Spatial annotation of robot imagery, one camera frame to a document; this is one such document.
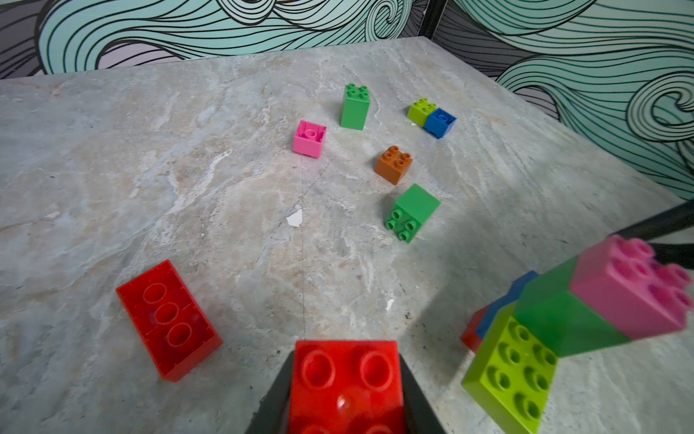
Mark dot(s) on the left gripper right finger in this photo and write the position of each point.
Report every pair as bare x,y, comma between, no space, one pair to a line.
419,415

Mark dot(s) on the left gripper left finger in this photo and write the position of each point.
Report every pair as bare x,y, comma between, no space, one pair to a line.
273,415

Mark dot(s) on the red lego brick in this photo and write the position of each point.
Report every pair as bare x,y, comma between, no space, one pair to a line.
175,331
346,387

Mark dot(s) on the lime green long lego brick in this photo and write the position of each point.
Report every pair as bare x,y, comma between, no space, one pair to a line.
512,374

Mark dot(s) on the small magenta lego brick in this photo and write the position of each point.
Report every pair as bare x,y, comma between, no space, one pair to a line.
624,283

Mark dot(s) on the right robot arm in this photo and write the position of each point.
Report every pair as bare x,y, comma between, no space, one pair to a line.
677,219

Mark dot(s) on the orange lego brick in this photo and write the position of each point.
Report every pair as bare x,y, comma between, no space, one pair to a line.
393,164

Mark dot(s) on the lime and blue lego stack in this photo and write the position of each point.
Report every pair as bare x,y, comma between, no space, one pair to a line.
433,119

